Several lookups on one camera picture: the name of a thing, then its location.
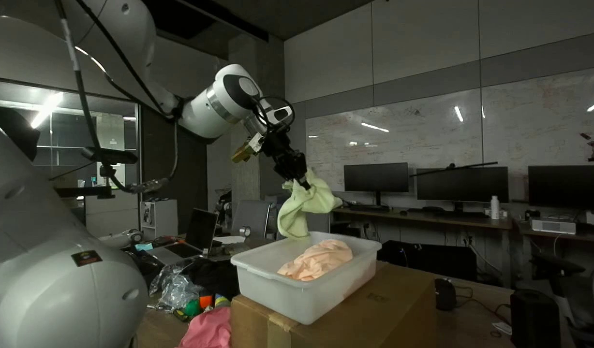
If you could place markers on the white cabinet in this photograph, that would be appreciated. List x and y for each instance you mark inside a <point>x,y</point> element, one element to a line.
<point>159,218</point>

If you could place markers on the open laptop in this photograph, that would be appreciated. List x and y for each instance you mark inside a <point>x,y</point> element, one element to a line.
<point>198,232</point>

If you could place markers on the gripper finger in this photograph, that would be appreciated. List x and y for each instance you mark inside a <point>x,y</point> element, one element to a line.
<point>283,172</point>
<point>300,170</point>

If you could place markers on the white projector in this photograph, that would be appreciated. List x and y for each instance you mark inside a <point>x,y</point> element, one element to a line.
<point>552,225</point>

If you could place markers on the green toy ball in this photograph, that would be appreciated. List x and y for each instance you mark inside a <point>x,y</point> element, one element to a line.
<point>192,308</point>

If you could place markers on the orange toy block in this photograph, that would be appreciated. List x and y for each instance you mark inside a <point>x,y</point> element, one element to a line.
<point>206,301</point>

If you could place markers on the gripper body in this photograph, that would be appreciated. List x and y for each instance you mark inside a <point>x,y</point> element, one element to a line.
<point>274,144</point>

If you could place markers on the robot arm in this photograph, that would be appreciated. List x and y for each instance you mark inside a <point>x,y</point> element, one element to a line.
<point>60,280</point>

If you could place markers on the black boom rod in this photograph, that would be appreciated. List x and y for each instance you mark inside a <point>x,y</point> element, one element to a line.
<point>452,167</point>

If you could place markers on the roll of tape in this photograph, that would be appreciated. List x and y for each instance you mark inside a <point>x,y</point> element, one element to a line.
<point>245,231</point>

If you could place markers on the wooden desk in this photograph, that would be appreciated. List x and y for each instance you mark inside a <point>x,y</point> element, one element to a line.
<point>423,219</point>

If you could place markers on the cardboard box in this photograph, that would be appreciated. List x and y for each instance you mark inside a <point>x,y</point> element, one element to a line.
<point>374,319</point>

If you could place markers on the peach t-shirt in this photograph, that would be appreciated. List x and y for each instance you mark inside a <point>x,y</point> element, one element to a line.
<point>316,261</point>

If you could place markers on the crumpled clear plastic bag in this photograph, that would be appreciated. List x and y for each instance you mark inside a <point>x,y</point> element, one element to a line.
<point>173,287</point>

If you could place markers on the black cylinder speaker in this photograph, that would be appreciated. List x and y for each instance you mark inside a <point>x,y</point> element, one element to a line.
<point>535,319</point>

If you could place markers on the black monitor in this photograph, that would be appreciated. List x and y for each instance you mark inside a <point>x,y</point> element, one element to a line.
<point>461,183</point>
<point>568,186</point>
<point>376,177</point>

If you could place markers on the yellow-green towel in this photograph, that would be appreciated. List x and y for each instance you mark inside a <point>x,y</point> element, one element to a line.
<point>304,203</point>

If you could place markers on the pink t-shirt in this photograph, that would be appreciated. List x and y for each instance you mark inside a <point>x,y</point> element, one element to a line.
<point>207,331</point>

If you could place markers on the white plastic bin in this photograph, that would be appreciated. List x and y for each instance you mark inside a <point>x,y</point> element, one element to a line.
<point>297,295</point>

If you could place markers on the small black device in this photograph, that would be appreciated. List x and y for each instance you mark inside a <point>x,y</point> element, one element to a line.
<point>445,295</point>

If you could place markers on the camera on mount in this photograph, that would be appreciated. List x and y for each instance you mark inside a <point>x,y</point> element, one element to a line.
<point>111,155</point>

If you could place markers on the office chair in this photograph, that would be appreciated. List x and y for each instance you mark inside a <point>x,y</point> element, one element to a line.
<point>577,290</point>

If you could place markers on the white bottle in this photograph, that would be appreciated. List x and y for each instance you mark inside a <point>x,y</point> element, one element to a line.
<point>495,209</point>

